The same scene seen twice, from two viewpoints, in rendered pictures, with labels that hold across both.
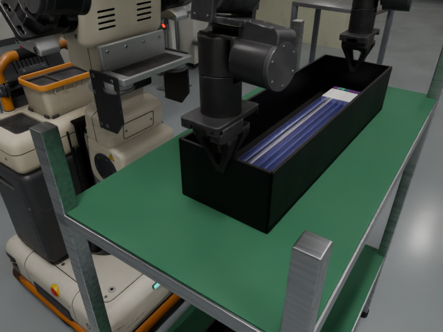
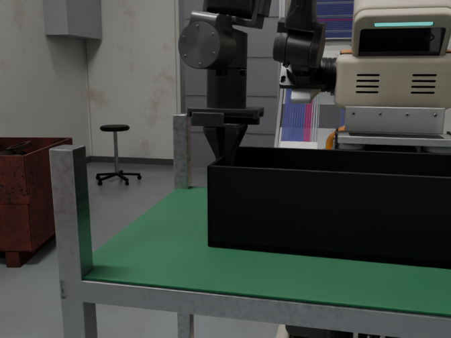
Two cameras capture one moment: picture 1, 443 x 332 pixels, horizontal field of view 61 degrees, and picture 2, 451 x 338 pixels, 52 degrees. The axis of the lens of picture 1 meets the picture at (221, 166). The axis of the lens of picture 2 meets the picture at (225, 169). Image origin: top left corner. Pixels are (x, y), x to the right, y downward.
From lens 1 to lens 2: 0.68 m
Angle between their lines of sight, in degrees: 65
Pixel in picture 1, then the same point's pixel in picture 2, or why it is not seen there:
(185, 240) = (172, 221)
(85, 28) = (340, 88)
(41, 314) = not seen: outside the picture
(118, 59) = (366, 125)
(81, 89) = not seen: hidden behind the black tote
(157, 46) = (429, 125)
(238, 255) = (168, 240)
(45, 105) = not seen: hidden behind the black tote
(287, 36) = (203, 17)
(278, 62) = (192, 39)
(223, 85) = (209, 75)
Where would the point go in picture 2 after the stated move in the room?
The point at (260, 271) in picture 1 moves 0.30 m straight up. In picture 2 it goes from (153, 250) to (145, 13)
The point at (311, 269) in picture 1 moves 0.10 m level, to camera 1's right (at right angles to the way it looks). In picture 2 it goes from (52, 161) to (57, 180)
